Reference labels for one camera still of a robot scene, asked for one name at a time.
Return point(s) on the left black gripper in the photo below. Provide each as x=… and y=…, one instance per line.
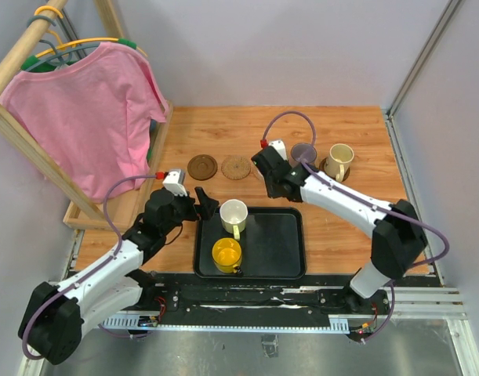
x=205, y=208

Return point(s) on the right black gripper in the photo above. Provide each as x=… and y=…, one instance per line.
x=269, y=189

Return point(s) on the woven rattan coaster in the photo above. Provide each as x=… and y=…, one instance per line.
x=235, y=167
x=258, y=174

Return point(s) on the white faceted cup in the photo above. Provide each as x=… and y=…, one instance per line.
x=233, y=215

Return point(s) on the purple cup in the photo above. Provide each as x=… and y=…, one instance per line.
x=302, y=152

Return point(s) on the dark wooden coaster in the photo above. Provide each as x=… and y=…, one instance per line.
x=324, y=166
x=202, y=167

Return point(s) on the yellow cup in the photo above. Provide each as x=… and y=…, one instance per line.
x=227, y=255

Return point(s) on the cream cartoon cup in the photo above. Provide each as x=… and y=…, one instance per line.
x=341, y=152

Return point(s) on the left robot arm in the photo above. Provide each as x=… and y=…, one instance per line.
x=58, y=316

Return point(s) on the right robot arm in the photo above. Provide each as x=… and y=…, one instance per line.
x=397, y=238

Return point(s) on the black tray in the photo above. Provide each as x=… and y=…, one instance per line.
x=272, y=245

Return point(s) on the wooden clothes rack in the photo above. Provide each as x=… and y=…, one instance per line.
x=82, y=213

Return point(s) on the pink t-shirt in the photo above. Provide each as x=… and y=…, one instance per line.
x=93, y=117

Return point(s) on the yellow hanger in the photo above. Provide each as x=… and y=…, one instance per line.
x=108, y=14

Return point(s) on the grey hanger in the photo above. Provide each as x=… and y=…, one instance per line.
x=76, y=56

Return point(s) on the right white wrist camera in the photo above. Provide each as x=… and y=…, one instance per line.
x=277, y=144

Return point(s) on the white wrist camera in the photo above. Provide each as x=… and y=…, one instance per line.
x=277, y=144
x=172, y=181

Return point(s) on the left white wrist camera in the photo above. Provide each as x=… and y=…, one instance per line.
x=172, y=181

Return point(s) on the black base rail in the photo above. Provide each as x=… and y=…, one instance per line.
x=144, y=302

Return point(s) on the right aluminium frame post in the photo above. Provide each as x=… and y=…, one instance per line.
x=447, y=16

